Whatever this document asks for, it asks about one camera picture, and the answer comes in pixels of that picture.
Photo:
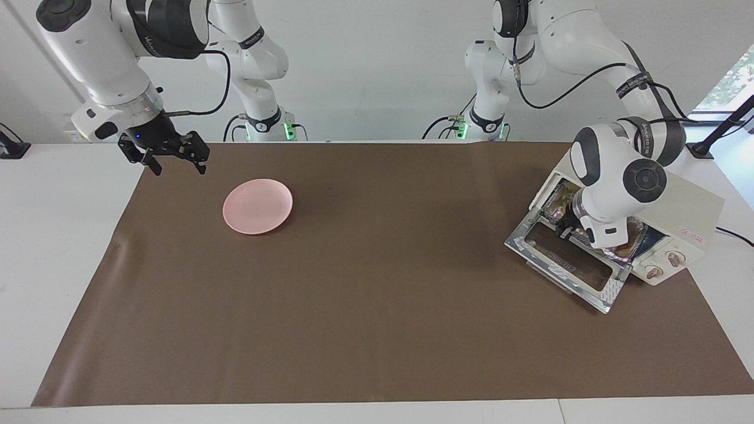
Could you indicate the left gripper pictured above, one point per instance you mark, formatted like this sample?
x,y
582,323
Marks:
x,y
568,220

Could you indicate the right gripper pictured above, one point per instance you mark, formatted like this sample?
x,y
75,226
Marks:
x,y
154,131

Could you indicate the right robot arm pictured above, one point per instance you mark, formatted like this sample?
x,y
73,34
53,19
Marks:
x,y
88,53

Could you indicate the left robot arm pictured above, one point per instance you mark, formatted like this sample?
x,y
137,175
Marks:
x,y
607,176

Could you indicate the foil-lined oven tray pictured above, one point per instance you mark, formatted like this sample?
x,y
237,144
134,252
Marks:
x,y
559,197

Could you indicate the white toaster oven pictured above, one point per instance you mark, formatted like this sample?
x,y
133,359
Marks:
x,y
689,212

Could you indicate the pink plate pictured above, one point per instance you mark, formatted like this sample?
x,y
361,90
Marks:
x,y
257,206

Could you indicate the black stand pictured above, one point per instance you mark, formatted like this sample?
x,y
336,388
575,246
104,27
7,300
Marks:
x,y
13,150
721,126

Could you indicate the window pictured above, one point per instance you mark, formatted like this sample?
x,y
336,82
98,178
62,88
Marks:
x,y
730,79

